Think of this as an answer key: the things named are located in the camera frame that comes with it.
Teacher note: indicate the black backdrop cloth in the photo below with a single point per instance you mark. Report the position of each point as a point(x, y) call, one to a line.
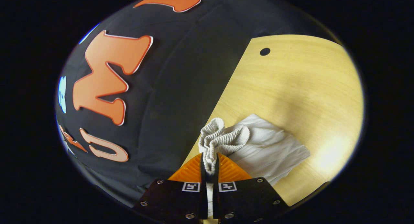
point(181, 88)

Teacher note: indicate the white jeans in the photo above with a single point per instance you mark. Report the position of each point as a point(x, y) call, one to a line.
point(265, 146)

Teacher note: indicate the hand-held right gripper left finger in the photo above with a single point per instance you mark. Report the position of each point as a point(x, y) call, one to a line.
point(174, 199)

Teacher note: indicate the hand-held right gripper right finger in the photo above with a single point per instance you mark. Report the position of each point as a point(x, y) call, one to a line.
point(245, 199)

